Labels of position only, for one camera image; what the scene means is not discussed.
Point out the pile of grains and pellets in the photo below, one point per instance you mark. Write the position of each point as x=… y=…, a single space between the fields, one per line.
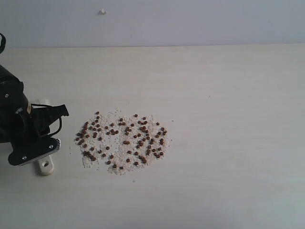
x=121 y=143

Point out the small white wall fixture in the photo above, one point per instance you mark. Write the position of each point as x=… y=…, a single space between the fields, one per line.
x=102 y=12

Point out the white wooden brush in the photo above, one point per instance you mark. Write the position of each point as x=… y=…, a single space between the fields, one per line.
x=45 y=165

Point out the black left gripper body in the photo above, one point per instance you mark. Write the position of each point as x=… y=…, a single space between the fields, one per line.
x=43 y=121

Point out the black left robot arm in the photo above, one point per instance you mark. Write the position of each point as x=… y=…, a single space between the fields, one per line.
x=21 y=122

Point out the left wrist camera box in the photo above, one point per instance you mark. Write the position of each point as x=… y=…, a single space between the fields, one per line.
x=23 y=154

